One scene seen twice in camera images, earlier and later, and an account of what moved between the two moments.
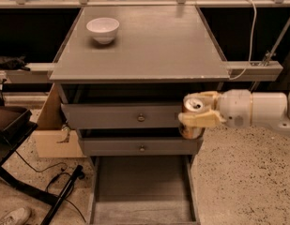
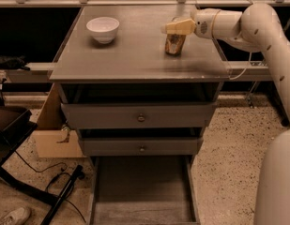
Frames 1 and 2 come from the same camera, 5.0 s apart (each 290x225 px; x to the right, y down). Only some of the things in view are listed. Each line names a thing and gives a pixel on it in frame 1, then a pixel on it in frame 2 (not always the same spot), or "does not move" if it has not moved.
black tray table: [12, 125] does not move
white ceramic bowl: [103, 29] does not move
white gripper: [235, 107] → [203, 24]
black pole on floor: [65, 193] does not move
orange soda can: [194, 102] → [174, 43]
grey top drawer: [126, 115] does not move
